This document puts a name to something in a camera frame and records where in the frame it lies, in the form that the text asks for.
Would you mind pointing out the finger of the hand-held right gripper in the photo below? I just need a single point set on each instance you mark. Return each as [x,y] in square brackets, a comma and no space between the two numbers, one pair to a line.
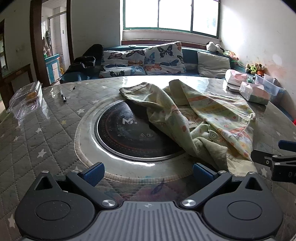
[261,157]
[288,145]

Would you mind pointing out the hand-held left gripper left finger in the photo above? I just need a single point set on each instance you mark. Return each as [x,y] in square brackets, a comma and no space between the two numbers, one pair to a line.
[93,173]

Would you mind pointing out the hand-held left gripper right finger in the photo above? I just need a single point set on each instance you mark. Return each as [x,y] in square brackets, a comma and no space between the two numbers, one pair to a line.
[203,174]

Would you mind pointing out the pale printed baby garment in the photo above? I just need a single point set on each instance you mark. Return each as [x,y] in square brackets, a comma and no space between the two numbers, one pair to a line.
[208,111]

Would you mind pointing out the round black induction cooktop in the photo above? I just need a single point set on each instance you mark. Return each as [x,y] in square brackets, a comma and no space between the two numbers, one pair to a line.
[120,134]

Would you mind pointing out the grey quilted star table cover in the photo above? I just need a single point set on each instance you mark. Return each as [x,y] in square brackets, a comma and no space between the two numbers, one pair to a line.
[46,143]

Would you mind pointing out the clear plastic box with items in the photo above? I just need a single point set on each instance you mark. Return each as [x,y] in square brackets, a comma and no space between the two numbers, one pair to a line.
[255,92]

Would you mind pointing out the clear plastic storage box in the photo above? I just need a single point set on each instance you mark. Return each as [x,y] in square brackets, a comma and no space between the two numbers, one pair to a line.
[269,83]

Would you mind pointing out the small white box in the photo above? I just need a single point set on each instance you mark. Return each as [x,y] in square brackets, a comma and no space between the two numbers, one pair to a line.
[233,88]

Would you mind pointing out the black marker pen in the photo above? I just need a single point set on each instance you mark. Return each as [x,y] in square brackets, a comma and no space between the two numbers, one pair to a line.
[63,96]

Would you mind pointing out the green and brown plush toys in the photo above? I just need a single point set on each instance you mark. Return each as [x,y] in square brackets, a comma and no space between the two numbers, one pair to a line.
[254,68]

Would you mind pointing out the pink tissue pack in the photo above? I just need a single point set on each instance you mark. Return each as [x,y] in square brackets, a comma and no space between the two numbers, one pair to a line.
[235,76]

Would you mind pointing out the clear plastic clamshell container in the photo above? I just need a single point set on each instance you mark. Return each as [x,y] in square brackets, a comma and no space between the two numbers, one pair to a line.
[27,102]

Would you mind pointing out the grey pillow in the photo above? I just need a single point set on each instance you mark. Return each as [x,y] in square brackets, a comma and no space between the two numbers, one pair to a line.
[214,64]

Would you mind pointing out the colourful toy heap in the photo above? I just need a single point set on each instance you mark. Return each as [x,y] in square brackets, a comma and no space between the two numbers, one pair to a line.
[231,55]

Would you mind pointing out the butterfly print long cushion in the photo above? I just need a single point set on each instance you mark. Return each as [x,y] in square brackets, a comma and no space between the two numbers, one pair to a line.
[122,63]

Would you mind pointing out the blue cabinet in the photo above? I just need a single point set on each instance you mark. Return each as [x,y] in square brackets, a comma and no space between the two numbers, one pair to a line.
[52,67]

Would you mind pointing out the black bag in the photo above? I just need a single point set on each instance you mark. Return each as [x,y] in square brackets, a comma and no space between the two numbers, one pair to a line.
[90,58]

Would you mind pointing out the blue sofa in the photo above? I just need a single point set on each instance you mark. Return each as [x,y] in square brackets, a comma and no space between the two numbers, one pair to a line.
[192,58]

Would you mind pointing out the white plush toy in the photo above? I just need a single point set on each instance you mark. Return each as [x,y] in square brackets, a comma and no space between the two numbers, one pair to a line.
[212,46]

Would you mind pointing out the butterfly print square pillow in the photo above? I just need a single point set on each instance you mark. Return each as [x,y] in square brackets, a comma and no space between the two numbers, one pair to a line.
[164,58]

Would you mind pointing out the dark wooden side table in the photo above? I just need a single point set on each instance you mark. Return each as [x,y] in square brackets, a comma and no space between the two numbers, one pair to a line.
[16,76]

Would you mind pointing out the window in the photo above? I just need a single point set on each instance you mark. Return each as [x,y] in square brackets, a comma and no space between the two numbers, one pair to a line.
[171,14]

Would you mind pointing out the brown door frame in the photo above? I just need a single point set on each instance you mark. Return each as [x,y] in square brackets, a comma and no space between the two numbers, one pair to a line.
[37,41]

